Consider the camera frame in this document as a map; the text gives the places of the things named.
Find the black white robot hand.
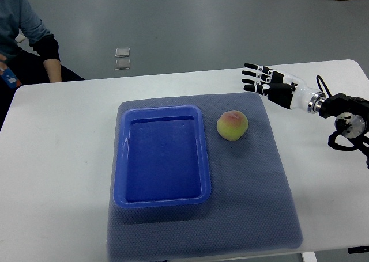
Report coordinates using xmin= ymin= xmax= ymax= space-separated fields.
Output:
xmin=242 ymin=63 xmax=320 ymax=113

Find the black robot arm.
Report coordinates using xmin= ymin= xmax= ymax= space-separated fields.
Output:
xmin=308 ymin=75 xmax=368 ymax=157

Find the green red peach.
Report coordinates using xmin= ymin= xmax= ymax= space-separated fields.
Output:
xmin=216 ymin=110 xmax=249 ymax=141

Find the upper metal floor plate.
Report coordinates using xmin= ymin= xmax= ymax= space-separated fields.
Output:
xmin=115 ymin=47 xmax=130 ymax=58

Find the grey blue textured mat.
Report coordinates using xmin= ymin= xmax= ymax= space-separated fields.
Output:
xmin=107 ymin=92 xmax=303 ymax=261

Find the blue plastic tray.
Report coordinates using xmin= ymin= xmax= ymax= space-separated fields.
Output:
xmin=113 ymin=105 xmax=212 ymax=209

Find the person in grey sweater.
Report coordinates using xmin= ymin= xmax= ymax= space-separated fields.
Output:
xmin=0 ymin=0 xmax=86 ymax=90

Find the blue badge card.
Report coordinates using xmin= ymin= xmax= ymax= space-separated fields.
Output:
xmin=1 ymin=68 xmax=22 ymax=89

